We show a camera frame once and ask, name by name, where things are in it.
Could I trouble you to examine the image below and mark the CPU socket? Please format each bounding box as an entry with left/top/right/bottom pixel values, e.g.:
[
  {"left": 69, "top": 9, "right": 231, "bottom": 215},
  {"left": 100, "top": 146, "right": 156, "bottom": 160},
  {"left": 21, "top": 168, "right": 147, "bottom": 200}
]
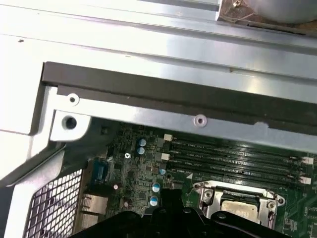
[{"left": 193, "top": 180, "right": 287, "bottom": 230}]

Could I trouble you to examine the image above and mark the blue port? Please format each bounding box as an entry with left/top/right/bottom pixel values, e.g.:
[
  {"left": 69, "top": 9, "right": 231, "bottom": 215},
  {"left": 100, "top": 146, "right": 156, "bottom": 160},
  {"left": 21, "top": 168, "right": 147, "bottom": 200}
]
[{"left": 92, "top": 160, "right": 110, "bottom": 183}]

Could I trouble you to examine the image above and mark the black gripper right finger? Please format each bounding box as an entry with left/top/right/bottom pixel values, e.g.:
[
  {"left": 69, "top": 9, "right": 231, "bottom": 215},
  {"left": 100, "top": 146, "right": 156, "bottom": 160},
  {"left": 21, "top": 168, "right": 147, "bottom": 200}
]
[{"left": 171, "top": 189, "right": 285, "bottom": 238}]

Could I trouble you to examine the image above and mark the silver port block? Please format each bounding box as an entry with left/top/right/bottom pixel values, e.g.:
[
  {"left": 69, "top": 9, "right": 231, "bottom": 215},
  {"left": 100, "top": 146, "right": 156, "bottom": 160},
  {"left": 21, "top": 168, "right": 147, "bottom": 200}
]
[{"left": 80, "top": 193, "right": 111, "bottom": 238}]

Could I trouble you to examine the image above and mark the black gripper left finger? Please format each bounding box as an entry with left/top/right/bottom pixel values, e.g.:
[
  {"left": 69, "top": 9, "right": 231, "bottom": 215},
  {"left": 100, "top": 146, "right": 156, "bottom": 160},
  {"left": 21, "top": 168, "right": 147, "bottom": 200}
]
[{"left": 71, "top": 189, "right": 172, "bottom": 238}]

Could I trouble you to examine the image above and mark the black open PC case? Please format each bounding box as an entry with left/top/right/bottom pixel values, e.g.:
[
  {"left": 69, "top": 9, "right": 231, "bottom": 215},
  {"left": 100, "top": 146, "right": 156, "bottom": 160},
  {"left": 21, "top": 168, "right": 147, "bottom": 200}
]
[{"left": 0, "top": 61, "right": 317, "bottom": 238}]

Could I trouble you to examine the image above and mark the green motherboard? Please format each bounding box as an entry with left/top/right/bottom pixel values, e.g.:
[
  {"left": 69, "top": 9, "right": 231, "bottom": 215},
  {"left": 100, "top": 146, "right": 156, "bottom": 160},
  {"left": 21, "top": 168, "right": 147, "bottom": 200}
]
[{"left": 84, "top": 121, "right": 317, "bottom": 238}]

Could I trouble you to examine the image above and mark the black RAM slot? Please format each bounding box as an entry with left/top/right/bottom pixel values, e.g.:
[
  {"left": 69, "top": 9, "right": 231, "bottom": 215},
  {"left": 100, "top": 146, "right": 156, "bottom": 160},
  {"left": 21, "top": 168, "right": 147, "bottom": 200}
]
[
  {"left": 170, "top": 146, "right": 305, "bottom": 174},
  {"left": 160, "top": 153, "right": 312, "bottom": 185},
  {"left": 163, "top": 133, "right": 314, "bottom": 166},
  {"left": 170, "top": 166, "right": 303, "bottom": 189}
]

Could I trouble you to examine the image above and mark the silver square CPU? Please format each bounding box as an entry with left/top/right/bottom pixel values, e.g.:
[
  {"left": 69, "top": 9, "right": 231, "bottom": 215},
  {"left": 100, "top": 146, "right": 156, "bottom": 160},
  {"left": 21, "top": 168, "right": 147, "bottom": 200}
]
[{"left": 220, "top": 198, "right": 261, "bottom": 220}]

